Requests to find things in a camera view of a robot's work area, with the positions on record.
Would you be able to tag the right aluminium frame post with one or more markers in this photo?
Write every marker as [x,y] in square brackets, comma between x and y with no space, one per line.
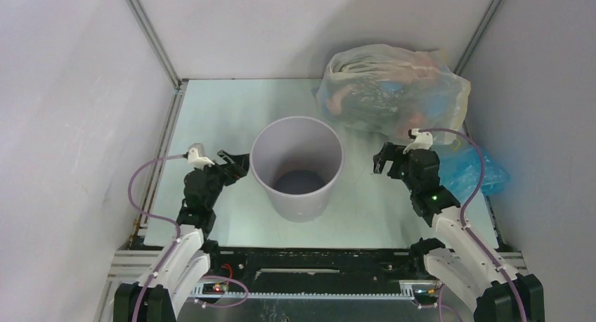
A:
[477,35]

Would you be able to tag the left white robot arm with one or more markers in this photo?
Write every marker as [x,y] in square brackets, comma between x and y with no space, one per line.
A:
[160,292]

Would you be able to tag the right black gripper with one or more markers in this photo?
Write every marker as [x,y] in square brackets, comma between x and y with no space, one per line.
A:
[394,159]

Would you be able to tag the grey plastic trash bin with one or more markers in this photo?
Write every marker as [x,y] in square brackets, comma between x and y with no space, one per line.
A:
[297,161]

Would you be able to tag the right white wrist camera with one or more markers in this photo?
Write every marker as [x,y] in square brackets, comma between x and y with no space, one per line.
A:
[421,140]

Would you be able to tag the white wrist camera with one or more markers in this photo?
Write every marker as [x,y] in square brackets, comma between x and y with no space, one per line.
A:
[421,140]
[197,158]

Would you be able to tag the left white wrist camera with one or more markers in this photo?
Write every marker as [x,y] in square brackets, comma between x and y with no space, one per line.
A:
[197,158]

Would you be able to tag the left aluminium frame post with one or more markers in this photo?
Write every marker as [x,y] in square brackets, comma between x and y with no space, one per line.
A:
[147,28]

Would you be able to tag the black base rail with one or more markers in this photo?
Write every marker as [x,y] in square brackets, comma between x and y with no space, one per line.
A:
[324,273]

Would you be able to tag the aluminium frame post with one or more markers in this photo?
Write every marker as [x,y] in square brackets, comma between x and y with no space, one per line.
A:
[147,28]
[477,35]

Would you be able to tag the blue plastic trash bag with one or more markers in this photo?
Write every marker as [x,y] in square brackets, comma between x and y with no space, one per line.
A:
[460,169]

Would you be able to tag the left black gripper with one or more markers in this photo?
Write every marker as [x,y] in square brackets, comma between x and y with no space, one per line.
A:
[231,172]

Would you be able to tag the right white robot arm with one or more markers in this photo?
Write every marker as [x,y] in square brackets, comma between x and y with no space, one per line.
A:
[491,288]

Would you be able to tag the clear full trash bag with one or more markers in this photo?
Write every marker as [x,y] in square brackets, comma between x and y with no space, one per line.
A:
[390,90]

